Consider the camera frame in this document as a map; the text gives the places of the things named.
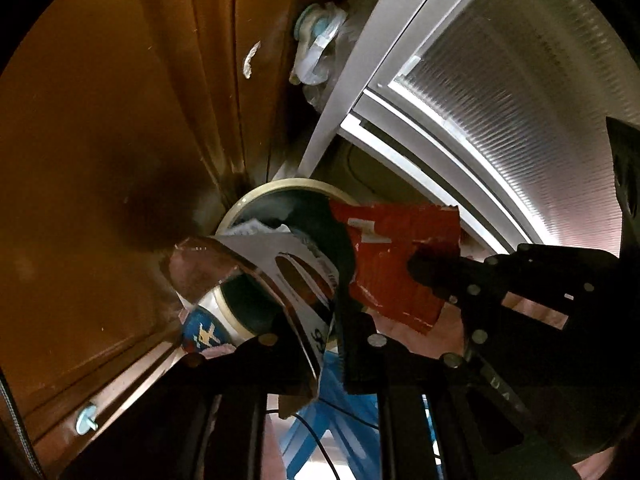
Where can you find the torn white sticker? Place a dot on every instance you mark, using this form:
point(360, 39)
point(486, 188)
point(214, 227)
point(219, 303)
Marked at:
point(251, 57)

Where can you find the brown wooden door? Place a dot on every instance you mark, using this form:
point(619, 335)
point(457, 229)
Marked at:
point(100, 160)

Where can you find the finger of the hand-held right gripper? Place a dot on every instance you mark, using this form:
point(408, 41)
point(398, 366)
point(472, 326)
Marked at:
point(477, 320)
point(450, 272)

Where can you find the red snack wrapper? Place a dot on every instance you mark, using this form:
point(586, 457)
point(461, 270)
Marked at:
point(392, 272)

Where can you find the patterned round trash can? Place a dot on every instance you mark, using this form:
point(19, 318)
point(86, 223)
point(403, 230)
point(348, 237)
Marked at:
point(272, 210)

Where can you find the blue plastic stool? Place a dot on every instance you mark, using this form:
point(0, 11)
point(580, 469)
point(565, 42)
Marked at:
point(345, 410)

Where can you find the frosted glass pane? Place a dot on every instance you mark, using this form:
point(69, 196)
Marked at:
point(515, 90)

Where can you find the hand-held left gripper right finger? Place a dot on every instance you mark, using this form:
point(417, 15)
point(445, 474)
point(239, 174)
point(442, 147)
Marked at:
point(361, 360)

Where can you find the light blue knob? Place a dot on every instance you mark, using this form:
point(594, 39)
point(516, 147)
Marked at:
point(84, 417)

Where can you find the crumpled white paper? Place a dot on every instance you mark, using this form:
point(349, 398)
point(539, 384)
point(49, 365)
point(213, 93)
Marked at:
point(252, 229)

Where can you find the clear plastic bag bundle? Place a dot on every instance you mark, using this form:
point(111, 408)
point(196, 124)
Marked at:
point(320, 35)

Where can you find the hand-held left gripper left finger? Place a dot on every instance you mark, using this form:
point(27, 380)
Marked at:
point(235, 377)

